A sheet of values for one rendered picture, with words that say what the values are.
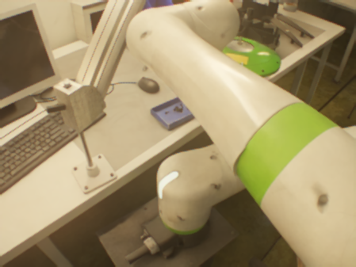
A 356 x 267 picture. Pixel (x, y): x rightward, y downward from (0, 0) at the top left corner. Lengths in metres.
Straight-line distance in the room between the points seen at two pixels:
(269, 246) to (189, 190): 1.21
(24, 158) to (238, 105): 0.67
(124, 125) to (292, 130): 0.67
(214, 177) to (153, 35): 0.30
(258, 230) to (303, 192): 1.49
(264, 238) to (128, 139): 1.15
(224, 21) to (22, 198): 0.64
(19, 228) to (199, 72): 0.57
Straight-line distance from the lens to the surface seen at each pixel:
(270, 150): 0.24
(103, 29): 0.58
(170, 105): 0.92
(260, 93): 0.28
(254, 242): 1.67
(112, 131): 0.84
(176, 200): 0.54
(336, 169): 0.23
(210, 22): 0.50
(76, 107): 0.55
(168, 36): 0.41
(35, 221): 0.71
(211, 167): 0.56
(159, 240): 0.67
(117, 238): 0.75
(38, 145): 0.85
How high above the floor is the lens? 1.48
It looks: 43 degrees down
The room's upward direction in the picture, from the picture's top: 2 degrees clockwise
